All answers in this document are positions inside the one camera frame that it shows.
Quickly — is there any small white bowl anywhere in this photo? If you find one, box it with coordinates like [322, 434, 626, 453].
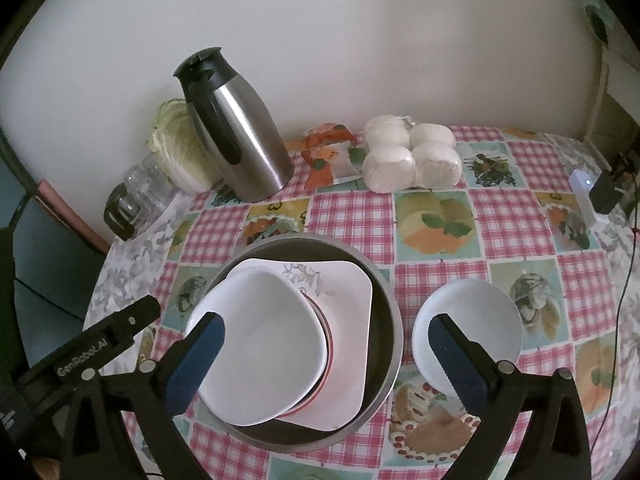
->
[411, 280, 523, 396]

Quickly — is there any pink board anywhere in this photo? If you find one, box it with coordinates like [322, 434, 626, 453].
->
[37, 177, 111, 256]

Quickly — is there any napa cabbage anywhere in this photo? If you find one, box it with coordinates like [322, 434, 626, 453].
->
[146, 99, 221, 193]

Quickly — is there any white square bowl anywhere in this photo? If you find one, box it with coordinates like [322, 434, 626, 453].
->
[184, 265, 331, 426]

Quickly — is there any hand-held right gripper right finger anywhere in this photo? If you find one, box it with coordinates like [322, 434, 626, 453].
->
[427, 313, 592, 480]

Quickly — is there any white plastic device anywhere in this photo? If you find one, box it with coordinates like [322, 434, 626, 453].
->
[570, 170, 610, 232]

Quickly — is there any pink checkered tablecloth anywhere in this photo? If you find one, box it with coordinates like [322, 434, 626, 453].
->
[82, 125, 640, 480]

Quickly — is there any large steel basin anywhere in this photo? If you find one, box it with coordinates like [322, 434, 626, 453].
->
[199, 232, 402, 453]

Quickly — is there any orange snack packet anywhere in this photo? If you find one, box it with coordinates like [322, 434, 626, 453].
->
[301, 122, 368, 188]

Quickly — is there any grey floral cloth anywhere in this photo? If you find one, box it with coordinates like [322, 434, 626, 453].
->
[82, 190, 201, 351]

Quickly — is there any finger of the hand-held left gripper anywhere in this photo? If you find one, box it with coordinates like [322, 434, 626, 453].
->
[15, 294, 162, 407]

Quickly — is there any black charger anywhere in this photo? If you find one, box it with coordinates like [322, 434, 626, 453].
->
[590, 170, 626, 216]

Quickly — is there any steel thermos jug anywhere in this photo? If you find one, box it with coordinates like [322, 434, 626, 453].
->
[173, 47, 295, 201]

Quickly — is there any bag of steamed buns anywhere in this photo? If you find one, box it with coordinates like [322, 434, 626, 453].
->
[361, 115, 463, 193]

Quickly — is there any white rectangular plate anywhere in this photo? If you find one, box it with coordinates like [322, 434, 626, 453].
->
[227, 258, 375, 431]

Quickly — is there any dark green cabinet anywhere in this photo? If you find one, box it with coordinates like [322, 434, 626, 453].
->
[0, 160, 108, 361]

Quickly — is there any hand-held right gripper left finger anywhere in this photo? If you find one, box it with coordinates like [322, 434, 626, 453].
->
[59, 311, 227, 480]

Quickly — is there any strawberry print bowl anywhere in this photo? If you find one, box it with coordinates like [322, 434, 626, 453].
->
[280, 292, 335, 418]

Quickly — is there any white shelf frame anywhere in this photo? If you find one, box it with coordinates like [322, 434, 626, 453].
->
[582, 0, 640, 161]

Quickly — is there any black cable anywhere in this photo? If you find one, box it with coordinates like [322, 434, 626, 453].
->
[595, 227, 640, 461]

